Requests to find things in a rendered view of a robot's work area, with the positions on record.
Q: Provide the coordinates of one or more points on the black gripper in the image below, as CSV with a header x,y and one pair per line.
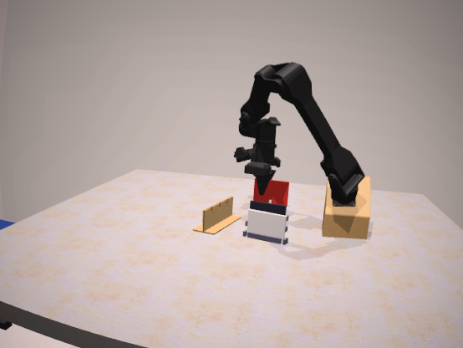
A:
x,y
261,168

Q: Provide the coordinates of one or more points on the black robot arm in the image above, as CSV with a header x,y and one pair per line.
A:
x,y
292,83

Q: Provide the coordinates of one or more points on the red board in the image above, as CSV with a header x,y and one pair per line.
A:
x,y
276,191

